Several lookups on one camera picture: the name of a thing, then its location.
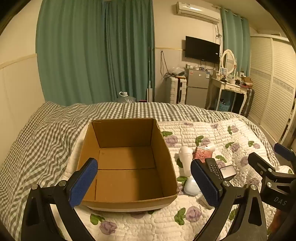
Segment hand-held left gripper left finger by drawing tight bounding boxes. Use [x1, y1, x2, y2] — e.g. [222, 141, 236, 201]
[21, 158, 99, 241]

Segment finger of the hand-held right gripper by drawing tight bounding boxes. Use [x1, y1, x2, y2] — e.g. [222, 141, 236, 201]
[274, 143, 296, 163]
[248, 152, 277, 183]

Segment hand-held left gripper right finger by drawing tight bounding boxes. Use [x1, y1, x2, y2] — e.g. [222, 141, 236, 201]
[190, 159, 269, 241]

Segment red rose print box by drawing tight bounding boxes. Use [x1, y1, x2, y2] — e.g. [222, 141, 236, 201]
[193, 146, 213, 164]

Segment plain white plastic bottle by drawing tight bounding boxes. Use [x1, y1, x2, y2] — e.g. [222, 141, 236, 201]
[179, 146, 194, 176]

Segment brown cardboard box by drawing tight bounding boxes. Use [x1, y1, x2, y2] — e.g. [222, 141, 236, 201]
[76, 118, 179, 209]

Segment white rounded case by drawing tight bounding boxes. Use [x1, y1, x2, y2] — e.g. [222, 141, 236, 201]
[184, 177, 201, 196]

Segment black remote control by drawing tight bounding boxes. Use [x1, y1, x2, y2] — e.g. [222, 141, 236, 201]
[205, 158, 226, 182]

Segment small grey square device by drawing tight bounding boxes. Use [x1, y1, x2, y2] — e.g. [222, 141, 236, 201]
[219, 165, 237, 180]

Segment white floral quilt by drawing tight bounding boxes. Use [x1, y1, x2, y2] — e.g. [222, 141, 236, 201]
[62, 117, 285, 241]

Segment white louvred wardrobe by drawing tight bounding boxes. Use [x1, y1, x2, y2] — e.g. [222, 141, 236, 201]
[248, 35, 296, 143]

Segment blue basket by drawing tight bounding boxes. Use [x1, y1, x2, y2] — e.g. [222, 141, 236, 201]
[217, 98, 230, 112]

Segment white dressing table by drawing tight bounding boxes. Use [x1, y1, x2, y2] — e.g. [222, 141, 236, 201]
[206, 77, 248, 114]

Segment silver fridge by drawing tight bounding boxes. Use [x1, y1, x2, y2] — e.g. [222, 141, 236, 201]
[185, 68, 213, 108]

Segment clear water jug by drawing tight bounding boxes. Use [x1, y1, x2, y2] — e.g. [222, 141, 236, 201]
[114, 91, 137, 103]

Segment white mop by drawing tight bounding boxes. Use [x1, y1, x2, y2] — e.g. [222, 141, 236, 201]
[146, 46, 153, 102]

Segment white oval mirror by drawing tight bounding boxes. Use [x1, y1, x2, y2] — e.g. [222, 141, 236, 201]
[221, 49, 237, 76]

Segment clear plastic bag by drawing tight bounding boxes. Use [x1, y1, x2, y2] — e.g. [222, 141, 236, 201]
[170, 67, 186, 77]

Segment light green curtain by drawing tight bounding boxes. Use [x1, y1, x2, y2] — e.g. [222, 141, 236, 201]
[221, 8, 251, 78]

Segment wide green curtain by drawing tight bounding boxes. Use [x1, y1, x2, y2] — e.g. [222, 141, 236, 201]
[36, 0, 109, 107]

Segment narrow green curtain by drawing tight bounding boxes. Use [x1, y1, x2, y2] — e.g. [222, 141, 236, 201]
[104, 0, 155, 102]

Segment white air conditioner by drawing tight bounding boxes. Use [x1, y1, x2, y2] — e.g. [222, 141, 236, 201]
[176, 1, 221, 24]

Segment hanging wall cables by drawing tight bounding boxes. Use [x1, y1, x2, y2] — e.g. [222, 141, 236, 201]
[160, 51, 170, 80]

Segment black wall television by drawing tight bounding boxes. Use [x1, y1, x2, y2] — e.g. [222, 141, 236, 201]
[185, 36, 221, 64]

